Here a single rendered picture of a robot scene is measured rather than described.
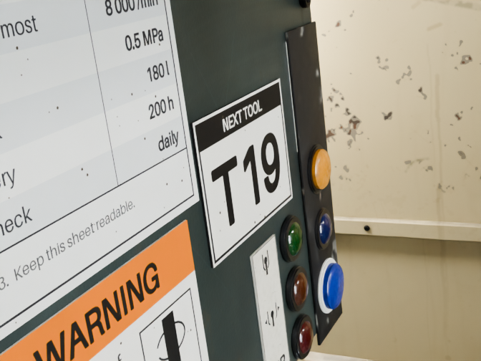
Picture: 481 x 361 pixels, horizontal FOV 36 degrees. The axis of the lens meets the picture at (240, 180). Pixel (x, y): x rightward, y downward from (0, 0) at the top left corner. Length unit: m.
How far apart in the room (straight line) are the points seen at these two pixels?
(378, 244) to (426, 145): 0.20
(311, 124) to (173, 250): 0.17
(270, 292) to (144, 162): 0.14
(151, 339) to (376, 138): 0.93
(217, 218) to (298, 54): 0.13
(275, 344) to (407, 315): 0.91
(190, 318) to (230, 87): 0.11
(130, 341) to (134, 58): 0.11
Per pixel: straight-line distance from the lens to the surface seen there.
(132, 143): 0.29
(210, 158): 0.34
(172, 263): 0.32
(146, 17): 0.30
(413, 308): 1.31
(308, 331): 0.45
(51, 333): 0.26
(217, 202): 0.35
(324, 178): 0.46
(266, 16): 0.40
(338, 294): 0.49
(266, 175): 0.40
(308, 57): 0.45
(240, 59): 0.37
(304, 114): 0.44
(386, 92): 1.18
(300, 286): 0.44
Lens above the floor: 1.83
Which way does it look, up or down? 17 degrees down
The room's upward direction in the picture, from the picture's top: 7 degrees counter-clockwise
